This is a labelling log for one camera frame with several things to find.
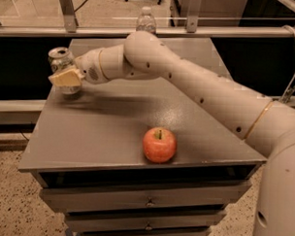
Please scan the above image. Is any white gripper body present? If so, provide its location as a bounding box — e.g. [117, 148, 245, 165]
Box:
[75, 49, 108, 84]

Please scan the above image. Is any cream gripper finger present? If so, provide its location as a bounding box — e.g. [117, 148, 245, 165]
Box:
[49, 66, 84, 87]

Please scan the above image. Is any silver 7up soda can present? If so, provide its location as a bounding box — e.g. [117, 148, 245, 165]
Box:
[48, 47, 81, 95]

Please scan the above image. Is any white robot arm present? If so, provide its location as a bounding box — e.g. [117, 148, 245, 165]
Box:
[49, 31, 295, 236]

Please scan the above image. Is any clear plastic water bottle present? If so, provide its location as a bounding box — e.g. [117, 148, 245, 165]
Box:
[136, 6, 156, 34]

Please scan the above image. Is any grey drawer cabinet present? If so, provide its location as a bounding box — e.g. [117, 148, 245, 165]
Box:
[16, 31, 272, 236]

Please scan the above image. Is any red apple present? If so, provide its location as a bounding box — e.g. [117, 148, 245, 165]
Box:
[143, 127, 177, 163]

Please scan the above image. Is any metal railing frame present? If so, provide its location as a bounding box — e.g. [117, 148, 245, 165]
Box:
[0, 0, 295, 38]

